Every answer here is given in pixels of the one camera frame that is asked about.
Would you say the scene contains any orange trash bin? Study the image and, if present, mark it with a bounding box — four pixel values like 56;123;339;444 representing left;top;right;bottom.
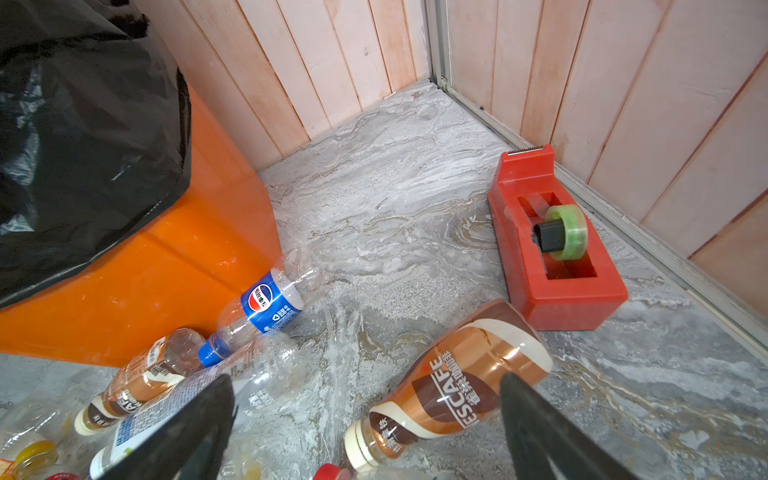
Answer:
1;95;281;367

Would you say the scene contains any orange label clear bottle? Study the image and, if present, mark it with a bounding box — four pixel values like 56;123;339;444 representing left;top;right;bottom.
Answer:
1;412;67;479

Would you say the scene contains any brown nescafe bottle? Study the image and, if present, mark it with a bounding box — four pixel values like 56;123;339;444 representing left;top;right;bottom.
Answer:
344;300;553;472

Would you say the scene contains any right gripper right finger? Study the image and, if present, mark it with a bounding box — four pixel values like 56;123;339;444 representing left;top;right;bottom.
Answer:
500;373;636;479

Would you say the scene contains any clear long label bottle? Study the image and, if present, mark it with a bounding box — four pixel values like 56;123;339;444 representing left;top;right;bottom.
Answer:
89;333;308;479

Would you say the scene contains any pepsi clear bottle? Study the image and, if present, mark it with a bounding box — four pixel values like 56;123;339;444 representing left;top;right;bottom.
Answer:
198;245;329;367

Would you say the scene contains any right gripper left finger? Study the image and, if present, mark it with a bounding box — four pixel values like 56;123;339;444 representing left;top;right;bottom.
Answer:
98;375;236;479

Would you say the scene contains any black trash bag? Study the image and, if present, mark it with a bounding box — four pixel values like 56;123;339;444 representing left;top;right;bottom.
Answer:
1;1;192;307

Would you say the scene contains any red tape dispenser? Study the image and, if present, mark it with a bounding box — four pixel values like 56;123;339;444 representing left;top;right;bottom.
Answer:
488;145;628;331

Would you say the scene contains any small brown tea bottle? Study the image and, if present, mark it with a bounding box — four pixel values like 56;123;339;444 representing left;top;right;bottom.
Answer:
74;328;205;436

